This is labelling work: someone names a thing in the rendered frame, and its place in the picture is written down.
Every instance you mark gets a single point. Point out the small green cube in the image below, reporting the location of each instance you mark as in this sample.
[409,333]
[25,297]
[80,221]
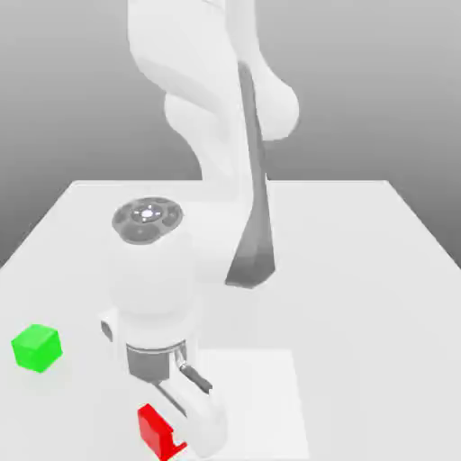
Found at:
[36,348]

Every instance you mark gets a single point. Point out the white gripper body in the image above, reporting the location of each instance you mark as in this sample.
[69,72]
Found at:
[201,417]

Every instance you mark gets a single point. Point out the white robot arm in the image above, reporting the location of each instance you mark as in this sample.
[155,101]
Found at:
[155,281]

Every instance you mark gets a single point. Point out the small red cube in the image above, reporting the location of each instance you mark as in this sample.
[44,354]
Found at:
[153,428]

